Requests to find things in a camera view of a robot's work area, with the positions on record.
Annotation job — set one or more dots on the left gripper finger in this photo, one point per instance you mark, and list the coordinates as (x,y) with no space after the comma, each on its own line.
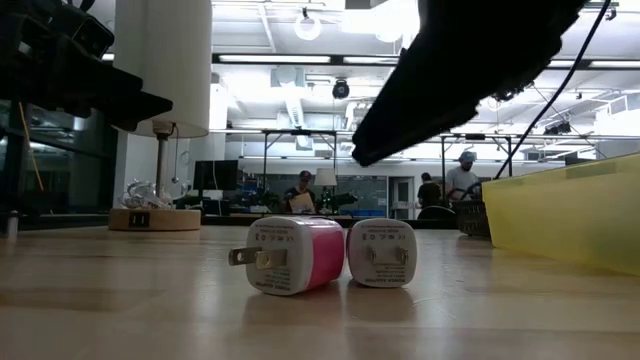
(142,110)
(120,84)

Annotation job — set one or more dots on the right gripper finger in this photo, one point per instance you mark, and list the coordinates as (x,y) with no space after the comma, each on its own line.
(415,115)

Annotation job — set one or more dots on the purple white power adapter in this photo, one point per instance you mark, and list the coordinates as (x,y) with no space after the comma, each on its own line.
(382,252)

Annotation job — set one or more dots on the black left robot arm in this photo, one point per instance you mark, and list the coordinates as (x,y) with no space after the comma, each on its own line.
(15,170)

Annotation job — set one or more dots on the background black robot arm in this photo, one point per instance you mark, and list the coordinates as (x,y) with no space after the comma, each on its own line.
(345,200)

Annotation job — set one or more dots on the black office chair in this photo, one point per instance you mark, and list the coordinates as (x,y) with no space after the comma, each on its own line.
(435,215)

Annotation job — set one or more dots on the white shade wooden base lamp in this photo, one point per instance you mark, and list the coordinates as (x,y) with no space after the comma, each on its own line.
(170,75)

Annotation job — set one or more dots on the person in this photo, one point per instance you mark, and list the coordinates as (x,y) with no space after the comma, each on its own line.
(462,180)
(300,197)
(429,192)

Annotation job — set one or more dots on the crumpled clear plastic wrap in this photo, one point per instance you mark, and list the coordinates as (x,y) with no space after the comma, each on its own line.
(142,194)

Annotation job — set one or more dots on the black computer monitor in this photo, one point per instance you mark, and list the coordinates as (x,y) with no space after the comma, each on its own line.
(215,175)

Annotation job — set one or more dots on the small white shade lamp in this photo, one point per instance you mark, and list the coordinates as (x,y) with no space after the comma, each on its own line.
(325,177)

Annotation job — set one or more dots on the small black ceiling spotlights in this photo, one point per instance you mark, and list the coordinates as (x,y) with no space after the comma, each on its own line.
(557,129)

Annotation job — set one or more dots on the round white ceiling lamp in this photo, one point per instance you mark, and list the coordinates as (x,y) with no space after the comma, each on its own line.
(307,30)

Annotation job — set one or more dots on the pink white power adapter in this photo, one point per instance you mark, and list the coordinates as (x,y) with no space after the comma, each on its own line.
(300,250)

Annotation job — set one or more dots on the yellow translucent plastic tray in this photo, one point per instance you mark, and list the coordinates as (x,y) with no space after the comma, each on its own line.
(565,215)

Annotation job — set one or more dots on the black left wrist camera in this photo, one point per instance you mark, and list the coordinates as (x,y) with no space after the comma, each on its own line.
(92,35)

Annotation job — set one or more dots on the black metal frame rig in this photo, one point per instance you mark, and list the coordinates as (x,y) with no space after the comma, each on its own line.
(300,132)
(443,165)

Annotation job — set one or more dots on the black ceiling dome camera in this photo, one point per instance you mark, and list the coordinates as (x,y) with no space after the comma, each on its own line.
(341,90)

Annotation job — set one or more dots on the black ceiling light rail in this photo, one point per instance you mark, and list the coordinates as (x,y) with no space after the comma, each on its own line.
(337,60)

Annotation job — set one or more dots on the small grey cylinder post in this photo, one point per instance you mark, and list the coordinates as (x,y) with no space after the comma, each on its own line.
(12,225)

